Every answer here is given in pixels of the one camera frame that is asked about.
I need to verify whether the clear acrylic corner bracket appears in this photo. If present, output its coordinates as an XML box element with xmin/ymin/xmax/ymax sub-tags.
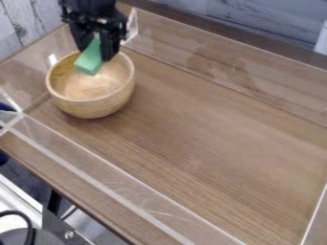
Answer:
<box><xmin>120</xmin><ymin>8</ymin><xmax>138</xmax><ymax>45</ymax></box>

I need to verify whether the black table leg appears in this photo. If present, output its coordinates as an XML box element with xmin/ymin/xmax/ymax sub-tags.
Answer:
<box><xmin>47</xmin><ymin>190</ymin><xmax>63</xmax><ymax>215</ymax></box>

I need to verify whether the grey metal bracket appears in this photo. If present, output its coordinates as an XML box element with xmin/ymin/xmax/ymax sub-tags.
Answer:
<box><xmin>43</xmin><ymin>209</ymin><xmax>95</xmax><ymax>245</ymax></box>

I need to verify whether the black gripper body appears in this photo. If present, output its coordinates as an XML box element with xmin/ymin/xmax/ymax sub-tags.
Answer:
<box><xmin>59</xmin><ymin>0</ymin><xmax>128</xmax><ymax>39</ymax></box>

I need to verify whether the light wooden bowl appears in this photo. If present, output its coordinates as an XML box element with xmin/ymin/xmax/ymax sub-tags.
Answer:
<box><xmin>44</xmin><ymin>52</ymin><xmax>135</xmax><ymax>119</ymax></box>

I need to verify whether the clear acrylic front barrier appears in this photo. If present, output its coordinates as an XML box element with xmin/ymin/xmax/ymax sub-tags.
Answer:
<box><xmin>0</xmin><ymin>104</ymin><xmax>246</xmax><ymax>245</ymax></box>

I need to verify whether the green rectangular block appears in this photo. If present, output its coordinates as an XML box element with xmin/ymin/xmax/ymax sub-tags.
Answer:
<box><xmin>75</xmin><ymin>36</ymin><xmax>104</xmax><ymax>76</ymax></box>

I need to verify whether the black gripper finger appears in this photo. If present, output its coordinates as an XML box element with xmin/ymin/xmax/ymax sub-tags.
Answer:
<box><xmin>70</xmin><ymin>23</ymin><xmax>95</xmax><ymax>52</ymax></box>
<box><xmin>100</xmin><ymin>29</ymin><xmax>122</xmax><ymax>61</ymax></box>

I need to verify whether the black cable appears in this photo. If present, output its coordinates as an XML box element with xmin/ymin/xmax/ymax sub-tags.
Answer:
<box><xmin>0</xmin><ymin>210</ymin><xmax>36</xmax><ymax>245</ymax></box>

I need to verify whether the white object at right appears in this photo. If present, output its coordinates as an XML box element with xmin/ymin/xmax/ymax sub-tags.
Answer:
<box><xmin>314</xmin><ymin>20</ymin><xmax>327</xmax><ymax>56</ymax></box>

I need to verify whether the blue object at left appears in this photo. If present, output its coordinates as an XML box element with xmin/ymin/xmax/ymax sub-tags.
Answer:
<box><xmin>0</xmin><ymin>101</ymin><xmax>16</xmax><ymax>111</ymax></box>

